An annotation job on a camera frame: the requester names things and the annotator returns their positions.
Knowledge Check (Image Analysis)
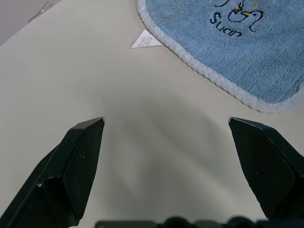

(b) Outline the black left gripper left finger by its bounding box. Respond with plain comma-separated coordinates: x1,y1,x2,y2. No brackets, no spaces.
0,116,105,228

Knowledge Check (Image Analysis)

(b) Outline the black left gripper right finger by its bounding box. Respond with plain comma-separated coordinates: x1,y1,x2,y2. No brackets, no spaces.
228,116,304,221

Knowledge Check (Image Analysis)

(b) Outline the blue fluffy embroidered towel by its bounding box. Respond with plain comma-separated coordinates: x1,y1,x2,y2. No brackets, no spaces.
136,0,304,114

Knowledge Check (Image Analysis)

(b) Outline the white printed care label tag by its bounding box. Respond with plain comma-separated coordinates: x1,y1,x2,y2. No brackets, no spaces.
131,29,164,49

